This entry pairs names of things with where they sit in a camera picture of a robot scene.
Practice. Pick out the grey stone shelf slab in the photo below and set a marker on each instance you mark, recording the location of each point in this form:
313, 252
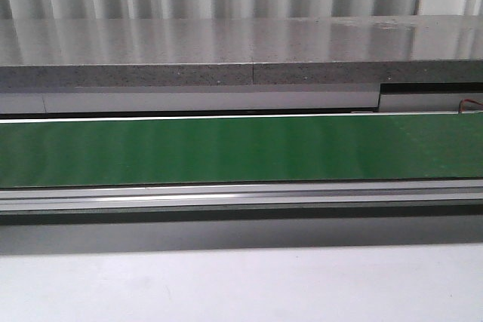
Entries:
240, 52

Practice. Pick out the green conveyor belt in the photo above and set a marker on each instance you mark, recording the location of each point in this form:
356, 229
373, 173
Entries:
143, 151

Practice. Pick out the silver conveyor frame rail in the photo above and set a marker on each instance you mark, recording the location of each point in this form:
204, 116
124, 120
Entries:
229, 195

